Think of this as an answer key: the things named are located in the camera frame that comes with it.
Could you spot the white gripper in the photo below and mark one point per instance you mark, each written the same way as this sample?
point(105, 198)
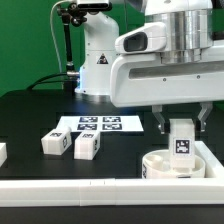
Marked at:
point(142, 80)

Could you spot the white round stool seat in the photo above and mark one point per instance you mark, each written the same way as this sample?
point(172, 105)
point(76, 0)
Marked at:
point(157, 165)

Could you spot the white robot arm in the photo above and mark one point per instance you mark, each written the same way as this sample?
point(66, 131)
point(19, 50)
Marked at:
point(172, 59)

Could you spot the white marker sheet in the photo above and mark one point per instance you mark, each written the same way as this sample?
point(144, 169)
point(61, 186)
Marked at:
point(101, 123)

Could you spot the white U-shaped fence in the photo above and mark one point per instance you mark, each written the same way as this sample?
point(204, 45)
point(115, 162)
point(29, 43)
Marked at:
point(98, 192)

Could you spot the black camera stand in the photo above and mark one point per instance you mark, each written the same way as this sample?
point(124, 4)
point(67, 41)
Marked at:
point(71, 15)

